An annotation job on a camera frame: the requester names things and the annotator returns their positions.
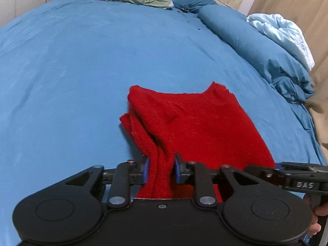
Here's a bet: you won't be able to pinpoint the blue duvet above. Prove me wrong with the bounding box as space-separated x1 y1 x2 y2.
198 5 316 104

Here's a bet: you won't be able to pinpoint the person's right hand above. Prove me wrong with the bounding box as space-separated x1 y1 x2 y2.
304 194 328 237

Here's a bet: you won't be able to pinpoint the red knitted sweater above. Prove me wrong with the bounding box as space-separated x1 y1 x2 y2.
119 81 277 200

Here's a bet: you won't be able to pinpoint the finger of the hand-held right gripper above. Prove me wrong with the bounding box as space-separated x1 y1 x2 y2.
243 165 293 186
275 162 328 175

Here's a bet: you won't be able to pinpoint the small dark bits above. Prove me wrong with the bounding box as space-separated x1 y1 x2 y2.
177 8 201 31

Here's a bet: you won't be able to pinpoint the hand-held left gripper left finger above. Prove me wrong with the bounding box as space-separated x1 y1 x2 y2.
65 159 151 209

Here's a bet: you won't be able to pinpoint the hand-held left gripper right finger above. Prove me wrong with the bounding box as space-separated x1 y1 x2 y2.
174 153 257 208

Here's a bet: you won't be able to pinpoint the light blue blanket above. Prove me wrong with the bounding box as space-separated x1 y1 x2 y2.
246 13 315 72

